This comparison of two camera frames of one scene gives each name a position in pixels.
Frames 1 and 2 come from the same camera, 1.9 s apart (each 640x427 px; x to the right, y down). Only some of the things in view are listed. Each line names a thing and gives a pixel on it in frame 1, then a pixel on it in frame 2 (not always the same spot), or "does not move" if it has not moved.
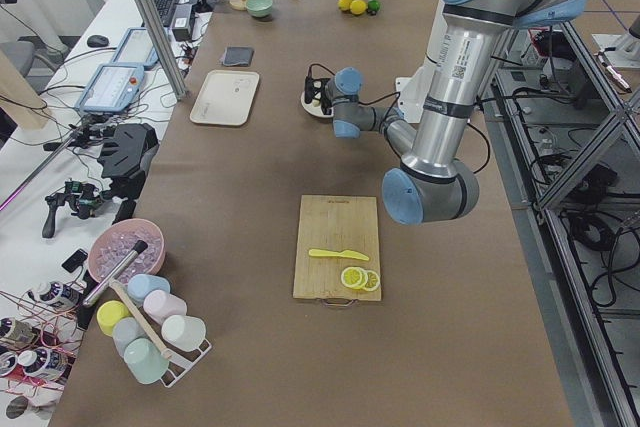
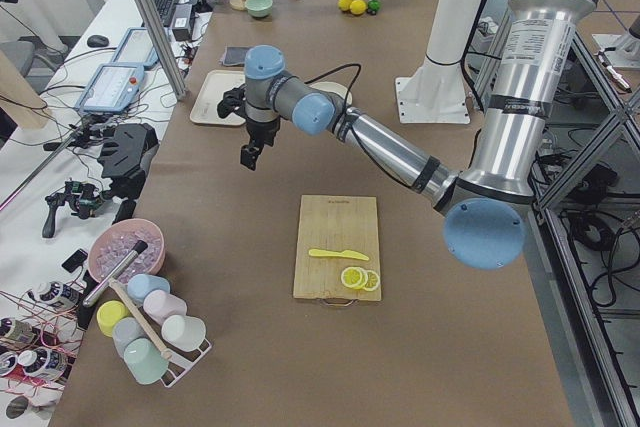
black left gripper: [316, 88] -> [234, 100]
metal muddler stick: [138, 248] does not move
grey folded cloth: [238, 55] does not move
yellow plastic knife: [344, 253] does not move
